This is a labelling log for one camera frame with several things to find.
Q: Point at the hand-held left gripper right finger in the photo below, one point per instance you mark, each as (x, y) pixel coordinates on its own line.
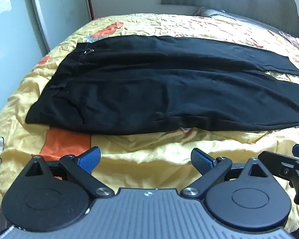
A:
(199, 159)

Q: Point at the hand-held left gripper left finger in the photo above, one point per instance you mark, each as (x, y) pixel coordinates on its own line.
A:
(90, 159)

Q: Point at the black pants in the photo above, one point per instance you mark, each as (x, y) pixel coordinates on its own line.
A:
(144, 87)

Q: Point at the yellow printed bedspread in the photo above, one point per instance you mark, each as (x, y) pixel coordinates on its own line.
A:
(149, 151)

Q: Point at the grey-brown leather pillow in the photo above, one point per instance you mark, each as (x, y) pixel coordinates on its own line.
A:
(239, 20)

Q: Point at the wardrobe with glass doors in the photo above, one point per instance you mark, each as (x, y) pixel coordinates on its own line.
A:
(15, 29)

